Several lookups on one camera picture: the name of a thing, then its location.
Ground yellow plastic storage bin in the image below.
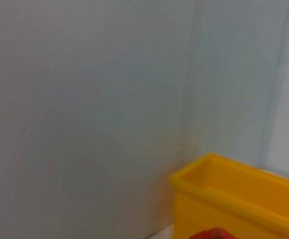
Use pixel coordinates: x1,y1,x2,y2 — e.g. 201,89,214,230
169,153,289,239

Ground orange fruit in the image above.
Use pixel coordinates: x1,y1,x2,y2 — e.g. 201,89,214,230
189,227,239,239

